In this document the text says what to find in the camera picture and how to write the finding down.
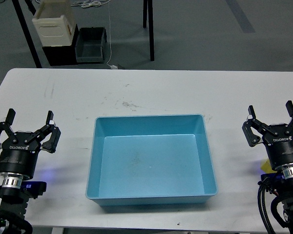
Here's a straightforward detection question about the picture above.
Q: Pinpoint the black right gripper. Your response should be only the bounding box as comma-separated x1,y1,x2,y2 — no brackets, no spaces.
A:
242,100,293,171

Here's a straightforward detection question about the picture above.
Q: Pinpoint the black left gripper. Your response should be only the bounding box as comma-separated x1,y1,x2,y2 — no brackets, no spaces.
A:
0,109,61,179

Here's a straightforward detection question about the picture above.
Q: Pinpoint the yellow block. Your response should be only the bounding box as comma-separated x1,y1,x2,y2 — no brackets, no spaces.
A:
260,158,275,174

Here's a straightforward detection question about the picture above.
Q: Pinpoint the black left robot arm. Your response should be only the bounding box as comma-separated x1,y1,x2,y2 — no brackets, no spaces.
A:
0,109,61,234

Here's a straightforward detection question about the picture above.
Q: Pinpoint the light blue plastic box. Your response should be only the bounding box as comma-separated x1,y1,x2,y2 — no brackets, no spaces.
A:
85,114,218,206

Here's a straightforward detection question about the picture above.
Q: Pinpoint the black crate under cream crate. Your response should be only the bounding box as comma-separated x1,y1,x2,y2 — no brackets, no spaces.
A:
42,26,79,66

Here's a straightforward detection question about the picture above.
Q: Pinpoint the dark grey open bin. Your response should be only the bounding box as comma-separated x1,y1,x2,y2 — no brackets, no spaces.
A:
75,27,107,63

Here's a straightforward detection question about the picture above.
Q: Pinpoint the cream plastic crate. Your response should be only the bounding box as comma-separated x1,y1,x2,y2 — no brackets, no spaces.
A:
32,0,77,47

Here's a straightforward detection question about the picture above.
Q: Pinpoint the black table leg left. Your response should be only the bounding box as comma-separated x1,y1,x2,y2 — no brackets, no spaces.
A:
12,0,42,68

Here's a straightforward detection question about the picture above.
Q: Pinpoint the black table legs centre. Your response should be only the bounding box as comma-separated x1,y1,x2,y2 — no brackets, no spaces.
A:
143,0,155,61

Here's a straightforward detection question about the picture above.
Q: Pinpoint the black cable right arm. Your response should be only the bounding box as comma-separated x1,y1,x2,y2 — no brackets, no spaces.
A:
257,179,277,234

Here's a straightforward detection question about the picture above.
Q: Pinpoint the white hanging cable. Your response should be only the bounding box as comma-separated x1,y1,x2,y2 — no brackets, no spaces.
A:
107,0,113,66

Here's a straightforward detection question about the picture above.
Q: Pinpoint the white coiled cable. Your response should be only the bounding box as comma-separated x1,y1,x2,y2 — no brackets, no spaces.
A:
70,0,111,8

